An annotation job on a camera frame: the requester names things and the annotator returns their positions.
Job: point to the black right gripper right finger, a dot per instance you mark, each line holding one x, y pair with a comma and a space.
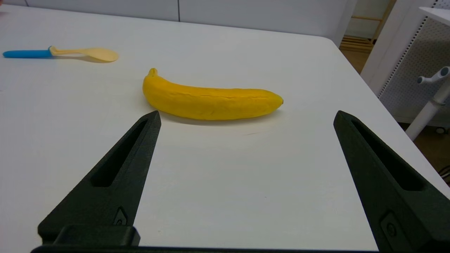
397, 196

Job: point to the yellow banana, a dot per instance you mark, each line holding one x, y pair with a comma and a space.
211, 103

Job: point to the white perforated panel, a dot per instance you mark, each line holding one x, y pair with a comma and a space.
418, 63

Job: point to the wooden shelf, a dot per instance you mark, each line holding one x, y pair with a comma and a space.
362, 38

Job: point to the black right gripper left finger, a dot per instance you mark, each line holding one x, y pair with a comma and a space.
105, 200

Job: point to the white metal stand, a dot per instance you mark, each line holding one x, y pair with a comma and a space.
427, 114

